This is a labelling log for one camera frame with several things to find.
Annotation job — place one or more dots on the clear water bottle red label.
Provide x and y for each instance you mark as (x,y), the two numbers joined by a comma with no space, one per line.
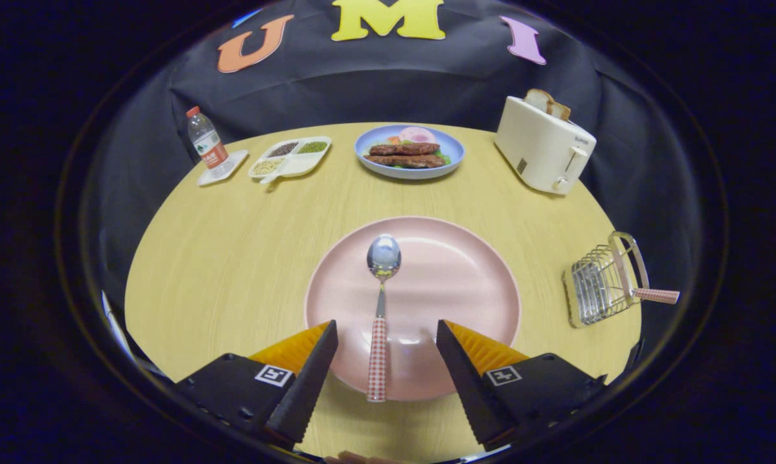
(207,145)

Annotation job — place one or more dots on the cream toaster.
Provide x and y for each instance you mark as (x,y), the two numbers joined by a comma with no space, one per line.
(536,148)

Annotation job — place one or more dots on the white square coaster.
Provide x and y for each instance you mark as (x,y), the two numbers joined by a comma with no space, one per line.
(236,161)

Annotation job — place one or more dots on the green lettuce leaf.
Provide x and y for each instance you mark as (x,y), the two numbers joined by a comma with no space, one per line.
(444,158)

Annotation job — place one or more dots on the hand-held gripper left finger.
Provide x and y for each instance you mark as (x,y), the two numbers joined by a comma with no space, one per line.
(307,386)

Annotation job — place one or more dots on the pile of dark seeds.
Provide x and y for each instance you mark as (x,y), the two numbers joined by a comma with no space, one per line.
(282,149)

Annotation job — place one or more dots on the pink fried egg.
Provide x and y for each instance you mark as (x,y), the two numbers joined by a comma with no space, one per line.
(417,135)

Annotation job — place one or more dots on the pink plate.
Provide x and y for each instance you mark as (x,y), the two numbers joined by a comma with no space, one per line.
(452,283)

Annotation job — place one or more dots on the white divided dish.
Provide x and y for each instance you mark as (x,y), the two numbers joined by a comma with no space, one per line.
(301,164)

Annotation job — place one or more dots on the pile of beige beans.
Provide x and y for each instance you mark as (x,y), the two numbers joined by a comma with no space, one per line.
(267,167)

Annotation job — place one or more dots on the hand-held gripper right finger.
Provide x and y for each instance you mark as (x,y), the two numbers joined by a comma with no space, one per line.
(472,390)

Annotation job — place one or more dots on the toast slice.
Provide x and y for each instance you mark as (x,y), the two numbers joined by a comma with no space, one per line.
(560,111)
(538,101)

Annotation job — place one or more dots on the brown meat strip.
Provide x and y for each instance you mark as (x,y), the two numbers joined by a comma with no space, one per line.
(404,149)
(404,161)

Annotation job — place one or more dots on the blue plate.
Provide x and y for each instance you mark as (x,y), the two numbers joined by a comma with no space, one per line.
(365,145)

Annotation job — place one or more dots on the pile of green beans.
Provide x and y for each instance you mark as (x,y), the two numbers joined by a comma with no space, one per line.
(312,147)

